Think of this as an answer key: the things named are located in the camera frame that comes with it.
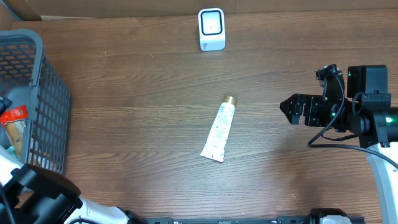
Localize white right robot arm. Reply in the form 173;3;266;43
280;81;397;223

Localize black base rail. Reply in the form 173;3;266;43
144;208;366;224

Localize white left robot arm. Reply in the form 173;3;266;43
1;147;147;223

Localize white barcode scanner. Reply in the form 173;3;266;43
198;7;226;52

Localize orange brown snack packet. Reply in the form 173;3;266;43
1;105;29;159

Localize grey plastic mesh basket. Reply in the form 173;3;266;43
1;29;72;174

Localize white tube gold cap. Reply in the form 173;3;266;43
200;96;237;162

